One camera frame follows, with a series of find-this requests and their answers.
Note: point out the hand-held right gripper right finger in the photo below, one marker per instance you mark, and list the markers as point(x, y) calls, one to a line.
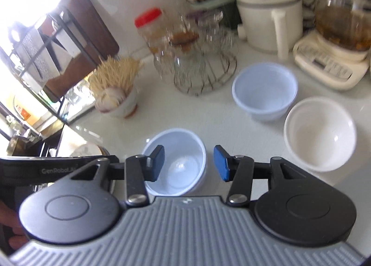
point(221, 167)

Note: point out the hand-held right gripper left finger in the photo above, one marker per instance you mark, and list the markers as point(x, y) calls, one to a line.
point(158, 164)

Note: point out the pale blue plastic bowl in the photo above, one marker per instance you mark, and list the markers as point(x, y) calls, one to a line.
point(265, 92)
point(179, 167)

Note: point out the white ceramic bowl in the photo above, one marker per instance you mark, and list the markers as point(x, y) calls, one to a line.
point(320, 134)

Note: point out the person's left hand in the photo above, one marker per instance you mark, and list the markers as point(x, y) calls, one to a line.
point(11, 234)

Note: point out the stainless steel bowl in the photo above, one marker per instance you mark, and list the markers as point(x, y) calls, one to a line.
point(17, 144)

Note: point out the orange detergent bottle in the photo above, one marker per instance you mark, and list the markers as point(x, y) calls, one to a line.
point(24, 112)

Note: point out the white bowl holding garlic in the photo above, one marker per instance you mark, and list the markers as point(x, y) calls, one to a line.
point(126, 108)

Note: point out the clear drinking glass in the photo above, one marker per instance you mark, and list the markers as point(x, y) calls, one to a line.
point(75, 96)

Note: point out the garlic bulbs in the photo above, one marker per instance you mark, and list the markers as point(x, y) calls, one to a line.
point(108, 99)

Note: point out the textured steel cleaver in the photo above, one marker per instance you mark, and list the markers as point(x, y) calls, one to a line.
point(37, 54)

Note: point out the brown round lid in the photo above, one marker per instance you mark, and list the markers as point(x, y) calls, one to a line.
point(184, 37)

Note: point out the red lid plastic jar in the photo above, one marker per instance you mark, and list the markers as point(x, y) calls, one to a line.
point(150, 31)

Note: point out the black metal dish rack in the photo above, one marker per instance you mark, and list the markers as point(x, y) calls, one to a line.
point(62, 32)

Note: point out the cream kettle heating base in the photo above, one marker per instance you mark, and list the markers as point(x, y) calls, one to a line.
point(327, 61)

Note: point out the brown wooden cutting board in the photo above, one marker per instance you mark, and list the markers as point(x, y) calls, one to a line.
point(87, 22)

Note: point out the white electric cooking pot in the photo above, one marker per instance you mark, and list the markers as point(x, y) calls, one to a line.
point(266, 17)

